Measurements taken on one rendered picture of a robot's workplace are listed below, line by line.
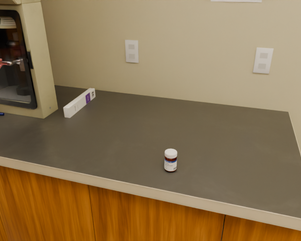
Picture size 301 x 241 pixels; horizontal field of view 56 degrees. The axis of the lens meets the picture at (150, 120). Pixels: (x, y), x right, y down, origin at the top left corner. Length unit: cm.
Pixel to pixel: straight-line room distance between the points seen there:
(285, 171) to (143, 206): 47
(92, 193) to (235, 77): 84
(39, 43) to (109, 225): 77
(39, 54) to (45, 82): 12
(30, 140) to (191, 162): 61
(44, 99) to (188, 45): 71
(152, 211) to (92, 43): 96
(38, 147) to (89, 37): 71
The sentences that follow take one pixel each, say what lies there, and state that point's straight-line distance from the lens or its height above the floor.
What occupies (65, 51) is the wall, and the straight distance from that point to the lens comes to 168.
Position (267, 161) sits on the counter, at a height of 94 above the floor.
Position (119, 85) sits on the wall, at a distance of 158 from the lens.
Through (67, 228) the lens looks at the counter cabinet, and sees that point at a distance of 121.
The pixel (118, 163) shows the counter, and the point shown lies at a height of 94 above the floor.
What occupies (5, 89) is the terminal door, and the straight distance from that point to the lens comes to 138.
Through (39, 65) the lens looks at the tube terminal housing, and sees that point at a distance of 129.
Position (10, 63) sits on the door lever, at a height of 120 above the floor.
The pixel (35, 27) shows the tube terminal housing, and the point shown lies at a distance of 127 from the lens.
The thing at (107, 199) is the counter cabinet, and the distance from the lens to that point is 100.
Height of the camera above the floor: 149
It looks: 27 degrees down
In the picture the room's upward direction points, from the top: straight up
